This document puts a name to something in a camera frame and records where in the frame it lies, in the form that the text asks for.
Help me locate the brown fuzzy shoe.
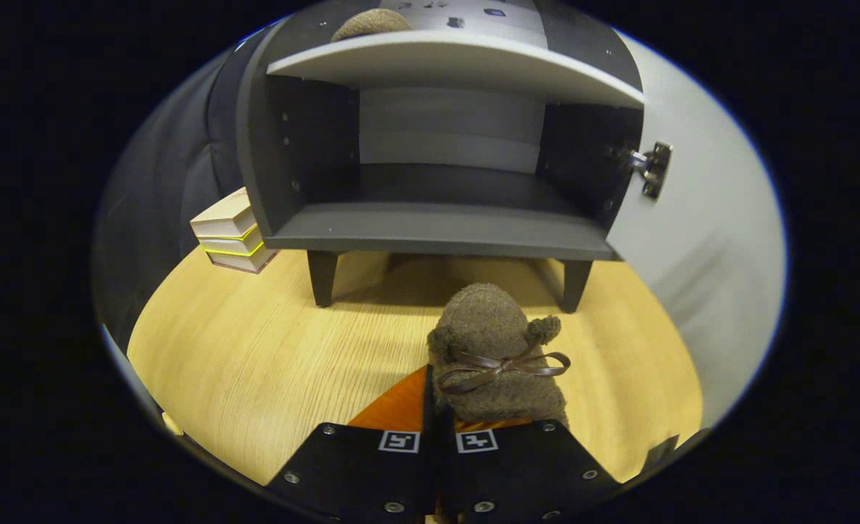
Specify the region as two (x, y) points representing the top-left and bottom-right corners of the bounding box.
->
(331, 8), (414, 42)
(427, 283), (572, 430)

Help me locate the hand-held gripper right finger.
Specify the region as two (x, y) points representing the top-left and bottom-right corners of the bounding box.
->
(439, 406), (624, 524)

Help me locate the beige cover book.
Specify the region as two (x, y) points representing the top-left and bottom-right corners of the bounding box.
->
(190, 188), (256, 239)

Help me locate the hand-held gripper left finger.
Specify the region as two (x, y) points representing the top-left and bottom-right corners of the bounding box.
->
(266, 364), (439, 524)

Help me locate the dark grey shoe cabinet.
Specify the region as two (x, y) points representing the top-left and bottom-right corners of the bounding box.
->
(237, 0), (647, 314)

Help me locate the black backdrop cloth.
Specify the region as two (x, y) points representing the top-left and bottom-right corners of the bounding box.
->
(93, 33), (256, 350)

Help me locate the brown cover book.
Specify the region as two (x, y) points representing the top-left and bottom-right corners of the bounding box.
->
(206, 247), (279, 274)

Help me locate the yellow edged book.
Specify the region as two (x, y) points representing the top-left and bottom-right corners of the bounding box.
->
(200, 226), (264, 257)

